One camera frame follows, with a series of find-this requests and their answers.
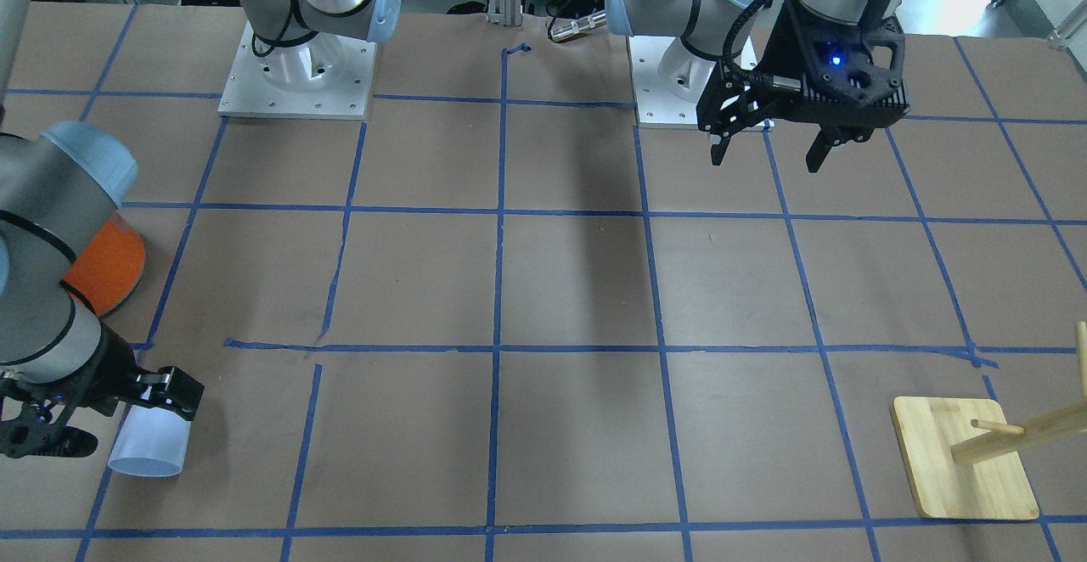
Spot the metal cable connector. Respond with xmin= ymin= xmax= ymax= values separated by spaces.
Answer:
xmin=548 ymin=10 xmax=608 ymax=43

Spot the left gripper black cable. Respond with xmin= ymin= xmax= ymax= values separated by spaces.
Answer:
xmin=722 ymin=0 xmax=842 ymax=83

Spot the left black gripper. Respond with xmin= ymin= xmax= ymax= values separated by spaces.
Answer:
xmin=696 ymin=0 xmax=911 ymax=174

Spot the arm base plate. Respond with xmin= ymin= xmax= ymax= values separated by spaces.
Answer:
xmin=217 ymin=25 xmax=378 ymax=121
xmin=628 ymin=36 xmax=717 ymax=130

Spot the wooden mug tree stand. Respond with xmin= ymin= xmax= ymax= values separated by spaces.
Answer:
xmin=884 ymin=321 xmax=1084 ymax=522

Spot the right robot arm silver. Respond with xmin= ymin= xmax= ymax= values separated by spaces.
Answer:
xmin=1 ymin=0 xmax=403 ymax=458

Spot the light blue cup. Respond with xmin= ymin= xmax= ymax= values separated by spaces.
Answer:
xmin=107 ymin=405 xmax=193 ymax=478

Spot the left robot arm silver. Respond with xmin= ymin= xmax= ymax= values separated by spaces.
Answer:
xmin=605 ymin=0 xmax=911 ymax=172

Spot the orange can silver lid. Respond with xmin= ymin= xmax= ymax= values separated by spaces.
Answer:
xmin=61 ymin=211 xmax=146 ymax=319

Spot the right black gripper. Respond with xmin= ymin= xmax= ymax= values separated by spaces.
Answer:
xmin=1 ymin=329 xmax=205 ymax=458

